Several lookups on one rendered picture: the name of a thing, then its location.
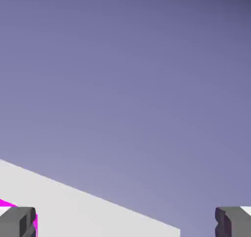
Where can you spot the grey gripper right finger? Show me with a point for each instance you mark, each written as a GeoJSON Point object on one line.
{"type": "Point", "coordinates": [235, 223]}

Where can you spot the large magenta box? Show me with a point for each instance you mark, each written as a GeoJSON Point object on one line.
{"type": "Point", "coordinates": [5, 203]}

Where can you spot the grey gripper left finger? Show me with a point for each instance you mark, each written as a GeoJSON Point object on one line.
{"type": "Point", "coordinates": [13, 222]}

